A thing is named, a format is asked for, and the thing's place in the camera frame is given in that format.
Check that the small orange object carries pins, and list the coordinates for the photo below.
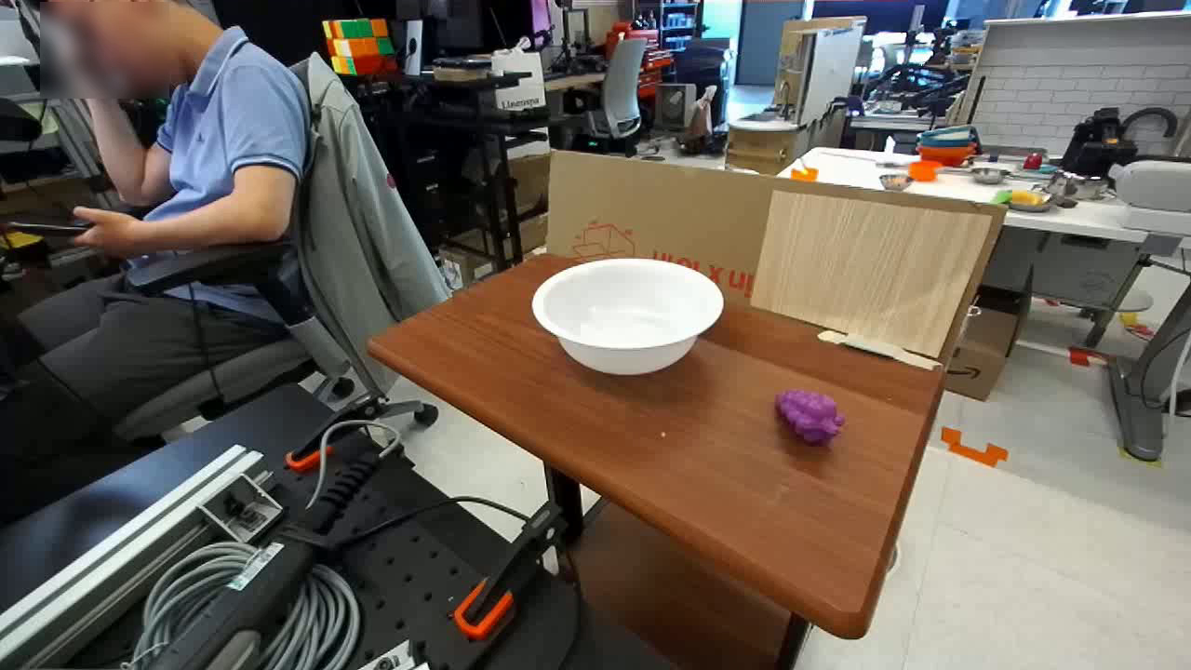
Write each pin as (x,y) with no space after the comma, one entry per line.
(924,168)

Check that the black metal desk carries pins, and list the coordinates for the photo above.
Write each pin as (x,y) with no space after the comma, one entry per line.
(465,95)

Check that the seated man blue polo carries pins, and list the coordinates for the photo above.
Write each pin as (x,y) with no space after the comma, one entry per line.
(226,135)

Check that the white pegboard panel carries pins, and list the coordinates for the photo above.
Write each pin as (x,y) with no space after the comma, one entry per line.
(1081,85)

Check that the small cardboard box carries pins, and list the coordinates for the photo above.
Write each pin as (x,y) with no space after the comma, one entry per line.
(983,353)

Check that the tall open cardboard box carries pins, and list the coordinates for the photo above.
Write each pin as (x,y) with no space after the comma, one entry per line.
(821,68)

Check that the black smartphone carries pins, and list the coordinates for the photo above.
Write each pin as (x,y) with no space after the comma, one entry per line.
(42,229)

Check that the purple grape bunch toy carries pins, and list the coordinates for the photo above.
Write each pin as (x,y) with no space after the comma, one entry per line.
(809,419)

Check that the white grey swivel chair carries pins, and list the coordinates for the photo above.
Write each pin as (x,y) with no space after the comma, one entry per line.
(618,85)

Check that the white rectangular case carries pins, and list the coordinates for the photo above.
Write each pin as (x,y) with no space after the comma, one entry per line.
(1156,183)

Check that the aluminium profile rail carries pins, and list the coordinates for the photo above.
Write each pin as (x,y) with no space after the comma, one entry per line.
(113,546)

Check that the brown cardboard sheet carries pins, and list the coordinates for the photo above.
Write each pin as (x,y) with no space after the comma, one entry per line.
(658,217)

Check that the white plastic bowl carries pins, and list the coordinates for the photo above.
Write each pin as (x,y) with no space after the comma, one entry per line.
(627,317)

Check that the grey office chair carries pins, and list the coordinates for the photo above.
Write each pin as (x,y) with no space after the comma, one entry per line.
(235,373)

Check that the white work table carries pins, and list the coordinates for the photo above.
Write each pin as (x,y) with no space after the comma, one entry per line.
(1091,221)

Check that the white round stack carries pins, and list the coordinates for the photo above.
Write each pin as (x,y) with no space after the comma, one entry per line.
(763,144)

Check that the grey jacket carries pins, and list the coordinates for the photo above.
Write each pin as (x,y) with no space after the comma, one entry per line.
(359,237)

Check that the yellow green item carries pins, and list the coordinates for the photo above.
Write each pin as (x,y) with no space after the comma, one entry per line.
(1029,200)

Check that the colourful striped box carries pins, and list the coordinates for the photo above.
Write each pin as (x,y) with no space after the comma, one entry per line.
(356,44)

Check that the orange black bar clamp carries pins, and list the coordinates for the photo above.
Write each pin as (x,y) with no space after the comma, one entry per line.
(484,613)
(302,456)

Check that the black machine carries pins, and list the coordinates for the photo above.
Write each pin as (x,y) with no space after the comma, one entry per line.
(1101,144)

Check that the light wooden panel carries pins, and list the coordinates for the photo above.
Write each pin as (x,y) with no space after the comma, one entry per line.
(870,265)

